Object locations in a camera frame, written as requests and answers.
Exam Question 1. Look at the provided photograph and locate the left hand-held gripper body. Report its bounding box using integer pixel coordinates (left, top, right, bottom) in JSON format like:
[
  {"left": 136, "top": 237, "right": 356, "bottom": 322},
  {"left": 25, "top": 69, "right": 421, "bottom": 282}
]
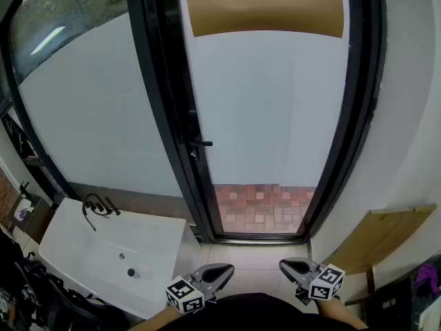
[{"left": 165, "top": 266, "right": 221, "bottom": 314}]

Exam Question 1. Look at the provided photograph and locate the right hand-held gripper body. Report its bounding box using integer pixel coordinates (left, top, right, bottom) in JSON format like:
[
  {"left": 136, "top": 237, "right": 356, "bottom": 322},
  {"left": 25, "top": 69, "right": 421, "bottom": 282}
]
[{"left": 294, "top": 261, "right": 346, "bottom": 305}]

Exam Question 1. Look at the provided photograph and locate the black door handle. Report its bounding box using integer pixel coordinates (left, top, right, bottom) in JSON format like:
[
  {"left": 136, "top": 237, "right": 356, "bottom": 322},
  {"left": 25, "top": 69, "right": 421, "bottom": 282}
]
[{"left": 188, "top": 137, "right": 214, "bottom": 162}]

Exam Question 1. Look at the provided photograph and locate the black framed glass door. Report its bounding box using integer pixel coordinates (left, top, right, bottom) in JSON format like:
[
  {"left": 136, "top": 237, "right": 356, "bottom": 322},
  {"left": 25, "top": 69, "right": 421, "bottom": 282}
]
[{"left": 125, "top": 0, "right": 387, "bottom": 245}]

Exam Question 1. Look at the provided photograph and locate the person's right forearm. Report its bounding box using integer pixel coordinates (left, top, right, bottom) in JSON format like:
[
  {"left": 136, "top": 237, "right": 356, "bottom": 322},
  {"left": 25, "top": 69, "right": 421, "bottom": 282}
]
[{"left": 316, "top": 297, "right": 369, "bottom": 331}]

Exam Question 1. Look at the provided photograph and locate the person's left forearm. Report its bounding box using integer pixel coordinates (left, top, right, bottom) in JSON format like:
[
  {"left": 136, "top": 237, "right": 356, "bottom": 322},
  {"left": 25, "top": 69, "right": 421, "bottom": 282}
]
[{"left": 126, "top": 305, "right": 185, "bottom": 331}]

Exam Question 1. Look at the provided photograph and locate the open brown cardboard box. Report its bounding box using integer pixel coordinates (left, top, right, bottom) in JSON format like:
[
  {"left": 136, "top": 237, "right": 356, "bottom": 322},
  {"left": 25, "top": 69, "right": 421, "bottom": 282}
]
[{"left": 7, "top": 192, "right": 57, "bottom": 245}]

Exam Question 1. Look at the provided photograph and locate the person's dark clothing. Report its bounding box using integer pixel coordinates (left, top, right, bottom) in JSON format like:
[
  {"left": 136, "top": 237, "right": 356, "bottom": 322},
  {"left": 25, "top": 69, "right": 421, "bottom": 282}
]
[{"left": 171, "top": 292, "right": 322, "bottom": 331}]

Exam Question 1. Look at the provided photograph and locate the black low cabinet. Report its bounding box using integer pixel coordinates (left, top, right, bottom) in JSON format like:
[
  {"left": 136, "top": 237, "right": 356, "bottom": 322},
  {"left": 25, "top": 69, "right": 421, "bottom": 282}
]
[{"left": 344, "top": 270, "right": 416, "bottom": 331}]

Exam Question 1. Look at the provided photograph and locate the flat cardboard box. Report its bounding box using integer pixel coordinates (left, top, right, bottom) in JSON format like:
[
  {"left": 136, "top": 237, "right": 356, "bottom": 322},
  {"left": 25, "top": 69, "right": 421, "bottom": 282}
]
[{"left": 322, "top": 203, "right": 438, "bottom": 276}]

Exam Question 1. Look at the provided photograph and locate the white rectangular sink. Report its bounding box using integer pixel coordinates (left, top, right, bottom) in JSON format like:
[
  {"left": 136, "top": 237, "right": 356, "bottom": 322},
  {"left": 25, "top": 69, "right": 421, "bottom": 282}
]
[{"left": 38, "top": 197, "right": 187, "bottom": 319}]

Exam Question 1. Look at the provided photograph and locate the purple cloth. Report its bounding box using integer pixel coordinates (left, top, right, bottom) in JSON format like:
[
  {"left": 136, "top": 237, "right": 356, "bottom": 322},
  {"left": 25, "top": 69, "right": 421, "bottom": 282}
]
[{"left": 414, "top": 263, "right": 441, "bottom": 299}]

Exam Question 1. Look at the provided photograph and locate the black sink faucet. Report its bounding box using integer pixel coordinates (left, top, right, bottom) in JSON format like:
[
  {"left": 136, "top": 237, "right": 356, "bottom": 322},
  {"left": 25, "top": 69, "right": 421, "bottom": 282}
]
[{"left": 81, "top": 192, "right": 122, "bottom": 232}]

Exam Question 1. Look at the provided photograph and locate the black framed frosted window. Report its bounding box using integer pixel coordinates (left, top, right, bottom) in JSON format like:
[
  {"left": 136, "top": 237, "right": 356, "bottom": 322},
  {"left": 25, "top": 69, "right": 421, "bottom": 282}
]
[{"left": 0, "top": 0, "right": 185, "bottom": 201}]

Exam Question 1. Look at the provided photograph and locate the brown paper sheet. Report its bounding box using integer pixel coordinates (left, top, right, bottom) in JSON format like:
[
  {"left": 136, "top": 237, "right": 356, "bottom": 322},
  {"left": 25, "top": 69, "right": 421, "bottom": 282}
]
[{"left": 183, "top": 0, "right": 346, "bottom": 39}]

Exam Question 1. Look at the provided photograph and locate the black wall shelf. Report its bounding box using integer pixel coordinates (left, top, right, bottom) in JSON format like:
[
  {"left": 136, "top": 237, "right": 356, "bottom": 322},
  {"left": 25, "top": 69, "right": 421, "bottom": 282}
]
[{"left": 0, "top": 101, "right": 46, "bottom": 167}]

